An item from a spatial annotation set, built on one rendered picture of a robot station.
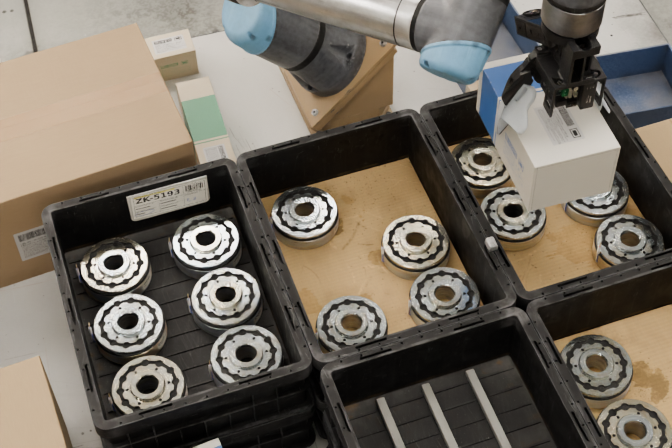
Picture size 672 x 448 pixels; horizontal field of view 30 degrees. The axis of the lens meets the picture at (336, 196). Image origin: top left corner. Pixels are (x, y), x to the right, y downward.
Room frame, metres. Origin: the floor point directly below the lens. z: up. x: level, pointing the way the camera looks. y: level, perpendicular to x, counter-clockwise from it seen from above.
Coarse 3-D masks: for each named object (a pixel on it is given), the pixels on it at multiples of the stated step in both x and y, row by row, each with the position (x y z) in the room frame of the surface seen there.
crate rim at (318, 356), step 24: (384, 120) 1.33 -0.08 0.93; (288, 144) 1.29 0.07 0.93; (432, 144) 1.28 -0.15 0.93; (240, 168) 1.24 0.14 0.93; (456, 192) 1.18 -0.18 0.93; (264, 216) 1.15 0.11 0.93; (480, 240) 1.09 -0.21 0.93; (288, 288) 1.02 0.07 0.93; (504, 288) 1.01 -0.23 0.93; (480, 312) 0.97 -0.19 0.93; (312, 336) 0.94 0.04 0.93; (384, 336) 0.93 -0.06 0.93; (408, 336) 0.93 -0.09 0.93; (312, 360) 0.91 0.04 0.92; (336, 360) 0.90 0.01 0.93
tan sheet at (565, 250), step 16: (560, 208) 1.22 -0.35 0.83; (560, 224) 1.19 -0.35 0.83; (576, 224) 1.19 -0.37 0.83; (544, 240) 1.16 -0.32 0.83; (560, 240) 1.16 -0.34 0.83; (576, 240) 1.16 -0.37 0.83; (592, 240) 1.16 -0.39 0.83; (512, 256) 1.13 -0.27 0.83; (528, 256) 1.13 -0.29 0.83; (544, 256) 1.13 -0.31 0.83; (560, 256) 1.13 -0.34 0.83; (576, 256) 1.13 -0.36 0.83; (592, 256) 1.13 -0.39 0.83; (528, 272) 1.10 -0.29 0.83; (544, 272) 1.10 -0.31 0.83; (560, 272) 1.10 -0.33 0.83; (576, 272) 1.10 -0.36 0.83; (528, 288) 1.07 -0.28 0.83
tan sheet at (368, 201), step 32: (352, 192) 1.27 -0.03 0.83; (384, 192) 1.27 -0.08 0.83; (416, 192) 1.27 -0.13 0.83; (352, 224) 1.21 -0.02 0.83; (384, 224) 1.20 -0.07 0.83; (288, 256) 1.15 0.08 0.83; (320, 256) 1.15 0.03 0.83; (352, 256) 1.14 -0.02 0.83; (320, 288) 1.09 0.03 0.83; (352, 288) 1.08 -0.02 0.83; (384, 288) 1.08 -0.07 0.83
